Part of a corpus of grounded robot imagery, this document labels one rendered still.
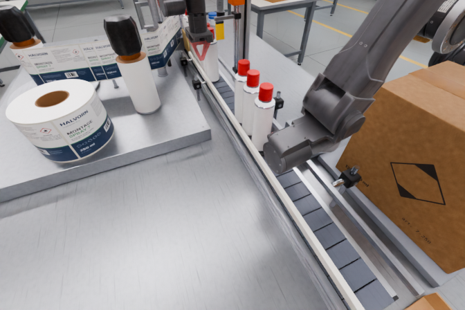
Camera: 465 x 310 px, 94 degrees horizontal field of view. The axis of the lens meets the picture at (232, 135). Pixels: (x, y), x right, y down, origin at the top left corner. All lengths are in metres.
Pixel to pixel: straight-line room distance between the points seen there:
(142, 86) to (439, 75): 0.75
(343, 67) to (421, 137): 0.25
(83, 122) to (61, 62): 0.36
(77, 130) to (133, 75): 0.22
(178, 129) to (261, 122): 0.29
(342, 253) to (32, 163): 0.81
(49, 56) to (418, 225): 1.14
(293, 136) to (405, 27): 0.18
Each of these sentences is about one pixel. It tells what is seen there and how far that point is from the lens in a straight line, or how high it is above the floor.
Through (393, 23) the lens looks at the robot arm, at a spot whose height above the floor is 1.27.
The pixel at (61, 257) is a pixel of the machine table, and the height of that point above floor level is 0.83.
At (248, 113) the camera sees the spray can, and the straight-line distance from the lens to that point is 0.61.
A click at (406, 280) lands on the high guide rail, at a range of 0.48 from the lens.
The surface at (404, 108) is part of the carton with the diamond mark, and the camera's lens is 0.52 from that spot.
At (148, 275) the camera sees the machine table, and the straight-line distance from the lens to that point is 0.57.
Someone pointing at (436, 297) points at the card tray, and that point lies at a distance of 0.62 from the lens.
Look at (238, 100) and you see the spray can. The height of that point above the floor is 0.97.
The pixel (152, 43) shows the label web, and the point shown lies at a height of 1.02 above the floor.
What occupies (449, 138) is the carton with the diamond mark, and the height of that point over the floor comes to 1.10.
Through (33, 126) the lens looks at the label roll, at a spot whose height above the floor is 1.01.
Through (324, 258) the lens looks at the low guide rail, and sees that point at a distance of 0.48.
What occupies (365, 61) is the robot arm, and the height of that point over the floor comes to 1.23.
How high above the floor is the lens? 1.35
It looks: 45 degrees down
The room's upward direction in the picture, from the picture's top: 1 degrees counter-clockwise
